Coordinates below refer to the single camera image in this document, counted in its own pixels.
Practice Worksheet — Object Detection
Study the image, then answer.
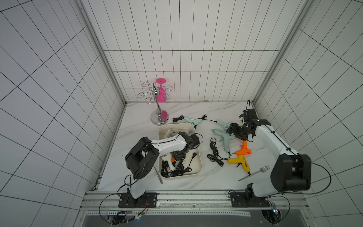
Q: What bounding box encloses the cream plastic storage box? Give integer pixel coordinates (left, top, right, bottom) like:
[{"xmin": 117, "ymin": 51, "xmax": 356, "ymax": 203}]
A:
[{"xmin": 157, "ymin": 123, "xmax": 202, "ymax": 179}]

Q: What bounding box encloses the mint green glue gun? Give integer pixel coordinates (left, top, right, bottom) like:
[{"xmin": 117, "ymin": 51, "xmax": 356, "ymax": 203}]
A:
[{"xmin": 211, "ymin": 129, "xmax": 235, "ymax": 153}]

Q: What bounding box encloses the small mint glue gun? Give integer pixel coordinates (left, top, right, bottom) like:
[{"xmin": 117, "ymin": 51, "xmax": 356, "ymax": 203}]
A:
[{"xmin": 184, "ymin": 116, "xmax": 202, "ymax": 129}]

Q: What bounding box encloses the white glue gun orange trigger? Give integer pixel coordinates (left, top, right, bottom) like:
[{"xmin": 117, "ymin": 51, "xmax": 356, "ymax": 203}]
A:
[{"xmin": 162, "ymin": 154, "xmax": 175, "ymax": 172}]

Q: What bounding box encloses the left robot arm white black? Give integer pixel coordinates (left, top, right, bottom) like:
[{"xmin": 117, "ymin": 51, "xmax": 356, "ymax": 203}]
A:
[{"xmin": 125, "ymin": 131, "xmax": 200, "ymax": 183}]

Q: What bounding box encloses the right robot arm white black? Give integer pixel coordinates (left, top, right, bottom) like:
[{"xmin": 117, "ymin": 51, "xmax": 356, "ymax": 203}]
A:
[{"xmin": 227, "ymin": 119, "xmax": 312, "ymax": 198}]

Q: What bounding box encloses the yellow glue gun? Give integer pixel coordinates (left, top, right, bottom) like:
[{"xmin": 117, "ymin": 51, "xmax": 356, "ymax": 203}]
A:
[{"xmin": 228, "ymin": 155, "xmax": 251, "ymax": 176}]

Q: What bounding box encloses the silver fork left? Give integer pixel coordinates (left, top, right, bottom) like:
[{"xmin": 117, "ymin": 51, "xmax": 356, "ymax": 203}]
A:
[{"xmin": 154, "ymin": 167, "xmax": 164, "ymax": 184}]

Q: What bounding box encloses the silver fork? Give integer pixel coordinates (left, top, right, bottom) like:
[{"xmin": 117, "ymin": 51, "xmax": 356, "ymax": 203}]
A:
[
  {"xmin": 238, "ymin": 166, "xmax": 270, "ymax": 182},
  {"xmin": 154, "ymin": 167, "xmax": 164, "ymax": 184}
]

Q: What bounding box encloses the chrome cup holder stand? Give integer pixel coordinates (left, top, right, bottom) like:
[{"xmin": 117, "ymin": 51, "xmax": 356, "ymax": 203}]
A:
[{"xmin": 137, "ymin": 81, "xmax": 174, "ymax": 126}]

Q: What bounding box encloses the silver fork right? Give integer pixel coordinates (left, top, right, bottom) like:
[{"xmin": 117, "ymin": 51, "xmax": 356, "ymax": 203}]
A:
[{"xmin": 238, "ymin": 166, "xmax": 270, "ymax": 182}]

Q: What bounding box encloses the pink wine glass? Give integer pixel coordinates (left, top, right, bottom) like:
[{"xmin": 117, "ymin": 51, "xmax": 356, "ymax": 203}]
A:
[{"xmin": 155, "ymin": 78, "xmax": 169, "ymax": 121}]

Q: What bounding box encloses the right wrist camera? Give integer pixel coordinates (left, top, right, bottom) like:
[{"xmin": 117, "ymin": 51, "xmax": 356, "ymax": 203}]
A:
[{"xmin": 243, "ymin": 108, "xmax": 259, "ymax": 122}]

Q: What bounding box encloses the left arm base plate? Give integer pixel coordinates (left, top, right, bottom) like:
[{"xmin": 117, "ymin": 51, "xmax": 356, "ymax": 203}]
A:
[{"xmin": 118, "ymin": 192, "xmax": 158, "ymax": 208}]

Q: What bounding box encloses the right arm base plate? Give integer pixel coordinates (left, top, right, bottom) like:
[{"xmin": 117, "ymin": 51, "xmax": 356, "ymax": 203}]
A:
[{"xmin": 228, "ymin": 191, "xmax": 270, "ymax": 208}]

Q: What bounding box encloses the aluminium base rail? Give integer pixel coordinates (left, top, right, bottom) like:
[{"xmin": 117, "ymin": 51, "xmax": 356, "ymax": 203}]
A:
[{"xmin": 80, "ymin": 190, "xmax": 310, "ymax": 218}]

